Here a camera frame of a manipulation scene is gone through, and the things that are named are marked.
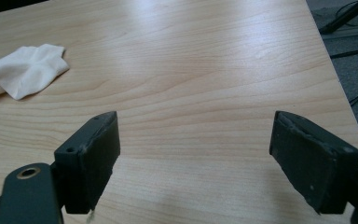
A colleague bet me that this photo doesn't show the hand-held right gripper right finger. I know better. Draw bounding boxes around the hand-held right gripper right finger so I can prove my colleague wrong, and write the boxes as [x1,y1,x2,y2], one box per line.
[268,110,358,215]

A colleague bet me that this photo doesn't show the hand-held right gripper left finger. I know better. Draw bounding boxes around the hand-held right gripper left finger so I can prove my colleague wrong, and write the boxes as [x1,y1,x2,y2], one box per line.
[53,110,121,215]

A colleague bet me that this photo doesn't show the white cloth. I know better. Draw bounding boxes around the white cloth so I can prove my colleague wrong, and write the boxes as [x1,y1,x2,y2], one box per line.
[0,43,70,102]

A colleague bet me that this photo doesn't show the black metal stand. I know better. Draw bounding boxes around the black metal stand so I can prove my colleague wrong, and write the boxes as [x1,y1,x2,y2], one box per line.
[319,0,358,35]

